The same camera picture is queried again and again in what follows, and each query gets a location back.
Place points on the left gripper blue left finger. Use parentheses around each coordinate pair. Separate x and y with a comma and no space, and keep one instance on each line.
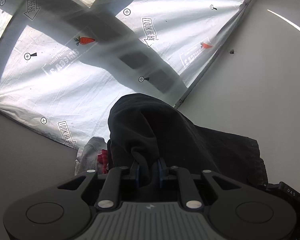
(137,173)

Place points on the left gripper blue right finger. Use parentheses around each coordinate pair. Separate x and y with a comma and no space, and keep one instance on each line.
(161,170)

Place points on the black cargo trousers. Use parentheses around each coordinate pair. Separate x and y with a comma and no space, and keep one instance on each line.
(144,129)

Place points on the red checked shirt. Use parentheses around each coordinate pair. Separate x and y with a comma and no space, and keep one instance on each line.
(102,162)

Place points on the grey sweatshirt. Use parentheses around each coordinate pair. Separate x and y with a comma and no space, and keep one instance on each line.
(87,156)

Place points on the white printed window curtain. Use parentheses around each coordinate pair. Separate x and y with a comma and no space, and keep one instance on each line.
(64,63)

